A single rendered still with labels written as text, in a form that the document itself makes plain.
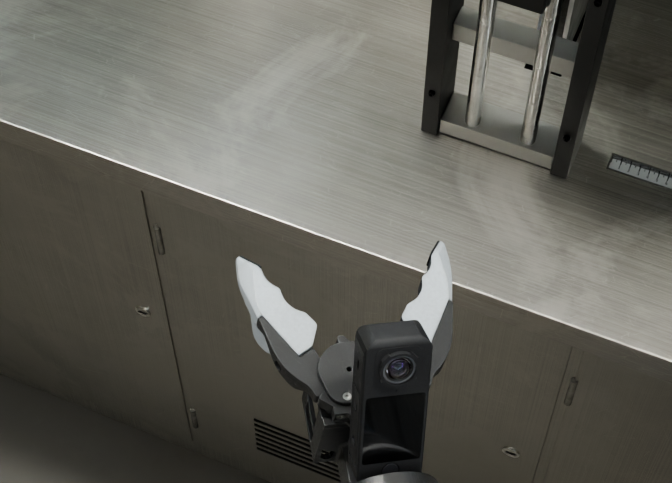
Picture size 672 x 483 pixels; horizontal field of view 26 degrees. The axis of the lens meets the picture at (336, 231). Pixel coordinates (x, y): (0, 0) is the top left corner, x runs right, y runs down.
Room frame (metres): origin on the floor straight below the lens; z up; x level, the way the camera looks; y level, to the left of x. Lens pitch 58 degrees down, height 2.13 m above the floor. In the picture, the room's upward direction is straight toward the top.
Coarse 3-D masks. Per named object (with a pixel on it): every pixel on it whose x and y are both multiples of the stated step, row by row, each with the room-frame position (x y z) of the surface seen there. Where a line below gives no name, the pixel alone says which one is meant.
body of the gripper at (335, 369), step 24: (336, 360) 0.45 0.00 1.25; (336, 384) 0.43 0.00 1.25; (312, 408) 0.44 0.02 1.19; (336, 408) 0.42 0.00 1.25; (312, 432) 0.43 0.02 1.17; (336, 432) 0.41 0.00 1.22; (312, 456) 0.41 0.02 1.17; (336, 456) 0.41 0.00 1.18; (360, 480) 0.37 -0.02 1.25; (384, 480) 0.36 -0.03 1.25; (408, 480) 0.36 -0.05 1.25; (432, 480) 0.37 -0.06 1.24
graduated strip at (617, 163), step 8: (616, 160) 0.86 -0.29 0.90; (624, 160) 0.86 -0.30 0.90; (632, 160) 0.86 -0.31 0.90; (608, 168) 0.85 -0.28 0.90; (616, 168) 0.85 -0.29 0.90; (624, 168) 0.85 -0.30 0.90; (632, 168) 0.85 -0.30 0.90; (640, 168) 0.85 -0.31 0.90; (648, 168) 0.85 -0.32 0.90; (656, 168) 0.85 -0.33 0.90; (632, 176) 0.84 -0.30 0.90; (640, 176) 0.84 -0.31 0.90; (648, 176) 0.84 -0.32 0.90; (656, 176) 0.84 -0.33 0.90; (664, 176) 0.84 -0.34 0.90; (656, 184) 0.83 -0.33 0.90; (664, 184) 0.83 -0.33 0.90
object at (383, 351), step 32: (416, 320) 0.45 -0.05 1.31; (384, 352) 0.42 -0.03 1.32; (416, 352) 0.42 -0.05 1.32; (352, 384) 0.42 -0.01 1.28; (384, 384) 0.41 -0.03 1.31; (416, 384) 0.41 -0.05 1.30; (352, 416) 0.40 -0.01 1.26; (384, 416) 0.40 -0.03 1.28; (416, 416) 0.40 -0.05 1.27; (352, 448) 0.39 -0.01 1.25; (384, 448) 0.38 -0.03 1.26; (416, 448) 0.39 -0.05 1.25
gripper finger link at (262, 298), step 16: (240, 256) 0.54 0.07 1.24; (240, 272) 0.52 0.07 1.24; (256, 272) 0.52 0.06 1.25; (240, 288) 0.51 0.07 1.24; (256, 288) 0.51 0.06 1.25; (272, 288) 0.51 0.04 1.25; (256, 304) 0.49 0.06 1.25; (272, 304) 0.49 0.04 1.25; (288, 304) 0.49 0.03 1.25; (256, 320) 0.48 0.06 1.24; (272, 320) 0.48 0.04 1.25; (288, 320) 0.48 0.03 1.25; (304, 320) 0.48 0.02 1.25; (256, 336) 0.49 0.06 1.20; (288, 336) 0.47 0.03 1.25; (304, 336) 0.47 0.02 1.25; (304, 352) 0.46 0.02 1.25
